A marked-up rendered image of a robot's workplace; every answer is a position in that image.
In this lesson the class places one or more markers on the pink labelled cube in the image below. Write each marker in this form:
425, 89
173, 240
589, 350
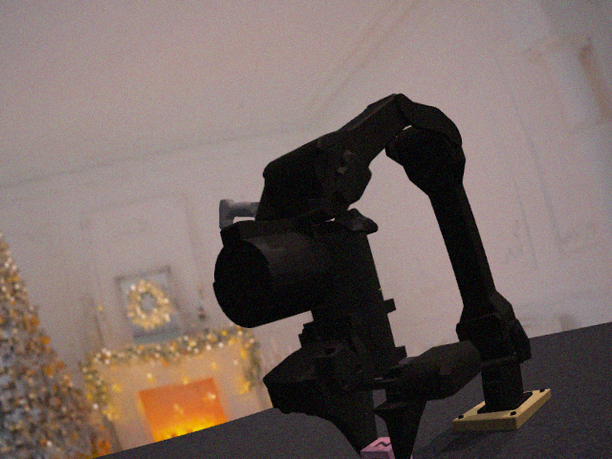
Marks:
380, 449

